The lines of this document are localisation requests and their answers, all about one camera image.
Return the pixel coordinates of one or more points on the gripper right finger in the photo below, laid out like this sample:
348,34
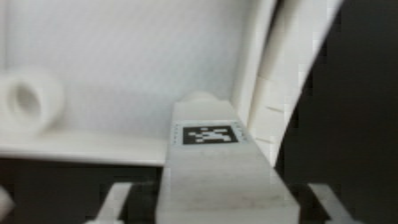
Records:
322,208

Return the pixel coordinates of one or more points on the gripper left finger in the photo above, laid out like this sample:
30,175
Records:
128,204

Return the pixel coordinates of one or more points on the white desk leg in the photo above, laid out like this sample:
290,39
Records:
221,187

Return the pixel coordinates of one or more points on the white desk top tray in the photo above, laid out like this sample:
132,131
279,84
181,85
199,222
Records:
103,58

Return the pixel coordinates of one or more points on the white L-shaped obstacle fence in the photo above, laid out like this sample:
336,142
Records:
297,36

